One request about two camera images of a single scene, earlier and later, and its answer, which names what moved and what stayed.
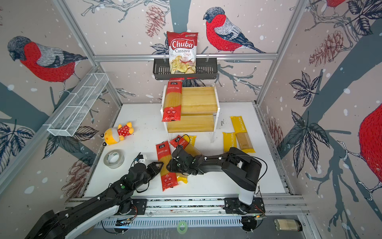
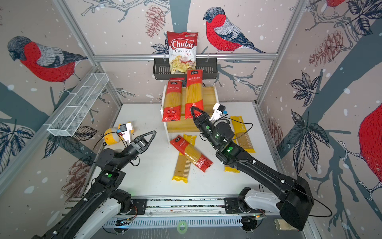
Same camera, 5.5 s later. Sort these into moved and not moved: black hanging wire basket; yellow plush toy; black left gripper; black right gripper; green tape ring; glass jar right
Moved: black left gripper; black right gripper
Not moved: green tape ring; black hanging wire basket; yellow plush toy; glass jar right
